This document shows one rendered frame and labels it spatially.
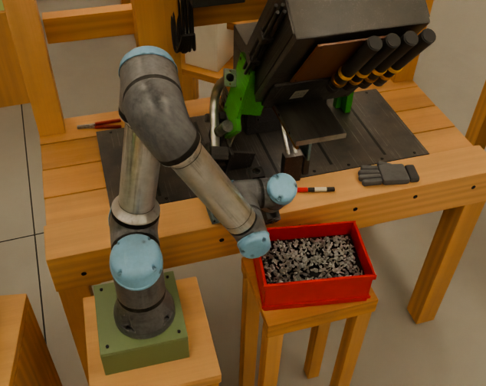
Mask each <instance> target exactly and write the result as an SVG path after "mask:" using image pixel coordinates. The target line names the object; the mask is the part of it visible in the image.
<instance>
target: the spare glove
mask: <svg viewBox="0 0 486 386"><path fill-rule="evenodd" d="M358 176H359V178H358V179H359V181H360V182H362V185H363V186H370V185H381V184H382V183H383V184H384V185H404V184H408V183H409V182H418V181H419V175H418V172H417V171H416V169H415V166H414V165H405V166H404V165H403V164H391V163H388V162H381V161H378V162H377V165H361V167H360V170H359V171H358Z"/></svg>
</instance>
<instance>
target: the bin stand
mask: <svg viewBox="0 0 486 386"><path fill-rule="evenodd" d="M241 271H242V273H243V285H242V304H241V344H240V364H239V384H238V386H254V377H255V366H256V356H257V346H258V327H259V316H260V312H261V316H262V318H263V320H264V321H263V327H262V337H261V354H260V363H259V372H258V386H277V379H278V372H279V366H280V360H281V349H282V343H283V337H284V334H286V333H289V332H295V331H298V330H301V329H307V328H310V327H311V331H310V338H309V343H308V347H307V355H306V359H305V363H304V371H305V374H306V376H307V379H310V378H315V377H318V376H319V373H320V367H321V364H322V360H323V354H324V350H325V347H326V343H327V336H328V333H329V330H330V324H331V322H335V321H338V320H341V319H346V324H345V327H344V330H343V335H342V339H341V342H340V347H339V351H338V353H337V359H336V362H335V365H334V369H333V374H332V377H331V380H330V386H350V382H351V379H352V376H353V372H354V369H355V366H356V362H357V359H358V356H359V353H360V349H361V346H362V344H363V339H364V336H365V334H366V329H367V326H368V324H369V319H370V316H371V314H372V312H375V310H376V306H377V303H378V298H377V296H376V294H375V293H374V291H373V288H372V287H370V290H369V295H370V296H371V297H370V299H367V301H359V302H351V303H337V304H329V305H322V306H307V307H299V308H291V309H277V310H269V311H264V310H263V309H262V304H261V297H260V293H259V289H258V281H257V277H256V273H255V269H254V262H253V259H249V258H246V257H242V258H241Z"/></svg>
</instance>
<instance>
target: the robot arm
mask: <svg viewBox="0 0 486 386"><path fill-rule="evenodd" d="M118 74H119V77H120V98H119V109H118V111H119V116H120V118H121V119H122V121H124V122H125V126H124V136H123V154H122V164H121V173H120V191H119V195H118V196H117V197H116V198H115V199H114V200H113V203H112V206H111V208H110V213H109V217H108V223H109V227H110V246H111V253H110V272H111V274H112V276H113V281H114V286H115V290H116V293H117V300H116V302H115V305H114V308H113V316H114V320H115V323H116V325H117V328H118V329H119V330H120V331H121V332H122V333H123V334H124V335H126V336H128V337H130V338H133V339H151V338H153V337H156V336H158V335H160V334H162V333H163V332H165V331H166V330H167V329H168V328H169V327H170V325H171V324H172V321H173V320H174V317H175V312H176V311H175V303H174V300H173V298H172V296H171V294H170V293H169V291H168V290H167V289H166V285H165V279H164V272H163V255H162V252H161V250H160V245H159V235H158V224H159V214H160V206H159V202H158V201H157V200H156V190H157V185H158V179H159V168H160V163H161V164H162V165H163V166H165V167H171V168H172V169H173V170H174V171H175V172H176V174H177V175H178V176H179V177H180V178H181V179H182V180H183V181H184V182H185V183H186V184H187V185H188V186H189V188H190V189H191V190H192V191H193V192H194V193H195V195H196V196H197V197H198V198H199V199H200V200H201V201H202V203H203V204H204V205H205V206H206V207H207V208H208V209H209V210H210V211H211V212H212V213H213V214H214V216H215V217H216V218H217V219H218V220H219V221H220V222H221V224H222V225H223V226H224V227H225V228H226V229H227V231H228V232H229V233H230V234H231V235H232V236H233V237H234V239H236V241H237V247H238V249H239V251H240V253H241V255H242V256H243V257H246V258H249V259H254V258H259V257H260V256H263V255H265V254H266V253H267V252H268V251H269V250H270V248H271V240H270V237H269V236H270V234H269V232H268V230H267V228H266V225H267V224H273V223H274V222H275V223H276V222H278V221H279V220H280V219H281V216H280V213H279V210H280V209H282V208H283V207H284V206H285V205H286V204H289V203H291V202H292V201H293V199H294V197H295V196H296V194H297V183H296V181H295V180H294V178H293V177H292V176H290V175H289V174H286V173H278V174H276V175H273V176H271V177H270V178H266V175H265V173H264V169H263V168H262V166H257V167H252V168H247V171H246V174H247V176H248V179H246V180H237V181H234V180H230V179H229V178H228V176H227V175H226V174H225V173H224V172H223V171H222V169H221V168H220V167H219V165H218V164H217V163H216V161H215V160H214V159H213V158H212V157H211V156H210V154H209V153H208V152H207V150H206V149H205V148H204V146H203V145H202V144H201V143H200V142H201V136H200V133H199V131H198V130H197V129H196V128H195V127H194V125H193V124H192V121H191V119H190V117H189V114H188V112H187V109H186V105H185V101H184V98H183V95H182V89H181V85H180V82H179V76H178V68H177V66H176V64H175V62H174V60H173V59H172V57H171V56H170V54H168V53H167V52H166V51H164V50H163V49H161V48H159V47H154V46H141V47H136V48H134V49H132V50H131V51H129V52H128V53H126V54H125V55H124V57H123V58H122V60H121V62H120V67H119V71H118Z"/></svg>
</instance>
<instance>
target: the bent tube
mask: <svg viewBox="0 0 486 386"><path fill-rule="evenodd" d="M229 71H231V73H230V72H229ZM229 84H231V85H229ZM224 87H236V69H228V68H224V69H223V77H221V78H220V79H218V80H217V82H216V83H215V85H214V87H213V89H212V94H211V99H210V106H209V115H210V136H211V146H220V137H217V136H216V135H215V134H214V129H215V127H216V126H219V117H218V105H219V99H220V96H221V92H222V90H223V88H224Z"/></svg>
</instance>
